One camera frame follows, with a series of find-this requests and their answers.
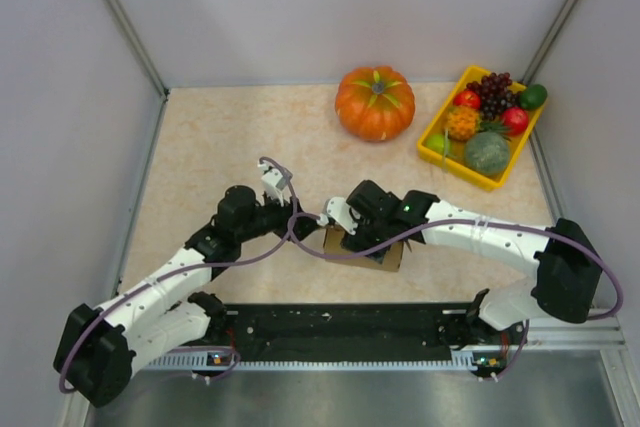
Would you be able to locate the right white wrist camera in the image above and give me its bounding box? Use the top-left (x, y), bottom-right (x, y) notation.
top-left (317, 197), bottom-right (360, 235)

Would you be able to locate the green avocado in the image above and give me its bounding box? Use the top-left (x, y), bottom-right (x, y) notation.
top-left (518, 84), bottom-right (548, 111)

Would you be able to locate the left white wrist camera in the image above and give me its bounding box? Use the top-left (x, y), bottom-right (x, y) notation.
top-left (257, 157), bottom-right (292, 206)

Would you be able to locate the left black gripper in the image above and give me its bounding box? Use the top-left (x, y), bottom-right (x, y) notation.
top-left (237, 187), bottom-right (321, 244)

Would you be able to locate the red apple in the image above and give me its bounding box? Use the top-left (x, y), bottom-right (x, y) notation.
top-left (501, 107), bottom-right (529, 137)
top-left (452, 90), bottom-right (482, 110)

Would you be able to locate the brown cardboard box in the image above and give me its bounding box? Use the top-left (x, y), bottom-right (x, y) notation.
top-left (323, 228), bottom-right (404, 272)

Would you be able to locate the white cable duct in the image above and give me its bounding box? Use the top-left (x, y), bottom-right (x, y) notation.
top-left (144, 350), bottom-right (506, 372)

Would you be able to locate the green lime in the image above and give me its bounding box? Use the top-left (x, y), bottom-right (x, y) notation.
top-left (425, 134), bottom-right (450, 156)

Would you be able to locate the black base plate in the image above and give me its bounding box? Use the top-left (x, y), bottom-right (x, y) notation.
top-left (169, 302), bottom-right (526, 362)

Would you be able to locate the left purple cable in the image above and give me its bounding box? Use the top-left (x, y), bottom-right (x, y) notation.
top-left (58, 156), bottom-right (301, 393)

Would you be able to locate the green melon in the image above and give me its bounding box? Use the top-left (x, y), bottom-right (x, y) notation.
top-left (464, 132), bottom-right (510, 176)

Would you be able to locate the red apple right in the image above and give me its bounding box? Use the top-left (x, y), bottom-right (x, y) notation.
top-left (501, 107), bottom-right (529, 137)

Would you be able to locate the purple cable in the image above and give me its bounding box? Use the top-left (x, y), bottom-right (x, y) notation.
top-left (288, 211), bottom-right (625, 321)
top-left (58, 156), bottom-right (301, 393)

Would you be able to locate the orange pumpkin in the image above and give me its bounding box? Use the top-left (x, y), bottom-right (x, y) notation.
top-left (334, 66), bottom-right (416, 142)

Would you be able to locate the red apple left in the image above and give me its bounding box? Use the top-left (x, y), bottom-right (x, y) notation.
top-left (452, 90), bottom-right (482, 110)

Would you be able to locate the orange pineapple toy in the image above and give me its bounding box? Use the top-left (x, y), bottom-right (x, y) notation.
top-left (444, 106), bottom-right (481, 142)

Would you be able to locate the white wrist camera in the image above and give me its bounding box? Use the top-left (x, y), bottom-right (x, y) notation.
top-left (317, 197), bottom-right (360, 235)
top-left (257, 157), bottom-right (292, 206)

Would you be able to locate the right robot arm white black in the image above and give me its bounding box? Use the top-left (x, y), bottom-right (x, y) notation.
top-left (326, 180), bottom-right (602, 343)

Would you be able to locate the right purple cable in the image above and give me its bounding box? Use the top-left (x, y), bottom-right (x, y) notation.
top-left (288, 211), bottom-right (625, 321)

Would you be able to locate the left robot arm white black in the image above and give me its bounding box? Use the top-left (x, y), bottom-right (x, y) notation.
top-left (53, 185), bottom-right (326, 407)

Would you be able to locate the dark purple grape bunch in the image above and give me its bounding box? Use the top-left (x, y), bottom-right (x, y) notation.
top-left (466, 72), bottom-right (520, 121)

